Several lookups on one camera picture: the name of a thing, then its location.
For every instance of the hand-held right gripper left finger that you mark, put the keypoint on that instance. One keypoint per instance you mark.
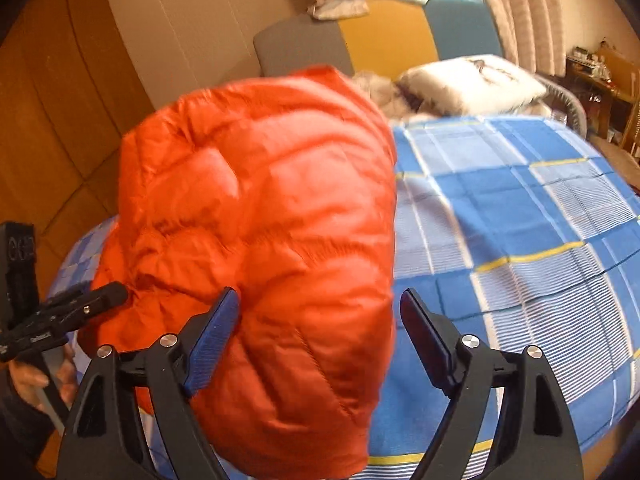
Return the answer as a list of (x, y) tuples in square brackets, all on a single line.
[(212, 340)]

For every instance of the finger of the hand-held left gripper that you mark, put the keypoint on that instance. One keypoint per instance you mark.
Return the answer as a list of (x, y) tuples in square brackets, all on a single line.
[(85, 307), (70, 294)]

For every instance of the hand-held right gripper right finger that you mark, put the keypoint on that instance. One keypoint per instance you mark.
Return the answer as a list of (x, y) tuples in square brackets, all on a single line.
[(430, 340)]

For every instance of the orange down jacket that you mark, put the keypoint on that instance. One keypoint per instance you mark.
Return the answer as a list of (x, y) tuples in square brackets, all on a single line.
[(260, 240)]

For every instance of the person's left forearm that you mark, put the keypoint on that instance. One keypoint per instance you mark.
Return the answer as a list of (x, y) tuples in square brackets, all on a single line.
[(22, 430)]

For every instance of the person's left hand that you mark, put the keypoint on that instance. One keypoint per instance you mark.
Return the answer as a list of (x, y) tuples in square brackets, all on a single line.
[(35, 380)]

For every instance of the wooden wardrobe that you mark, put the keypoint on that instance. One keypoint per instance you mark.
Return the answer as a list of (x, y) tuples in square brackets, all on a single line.
[(60, 100)]

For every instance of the white printed pillow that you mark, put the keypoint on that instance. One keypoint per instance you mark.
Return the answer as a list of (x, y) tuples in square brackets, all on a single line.
[(470, 82)]

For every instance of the wooden desk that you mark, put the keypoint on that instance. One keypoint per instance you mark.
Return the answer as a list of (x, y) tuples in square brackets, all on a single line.
[(615, 90)]

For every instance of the grey yellow blue headboard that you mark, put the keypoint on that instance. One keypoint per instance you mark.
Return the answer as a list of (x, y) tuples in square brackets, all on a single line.
[(390, 30)]

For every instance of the pink pleated curtain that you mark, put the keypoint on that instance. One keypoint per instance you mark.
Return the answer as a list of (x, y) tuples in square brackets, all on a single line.
[(520, 10)]

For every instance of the grey round frame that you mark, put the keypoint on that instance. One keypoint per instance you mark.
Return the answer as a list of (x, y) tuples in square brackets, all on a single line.
[(567, 102)]

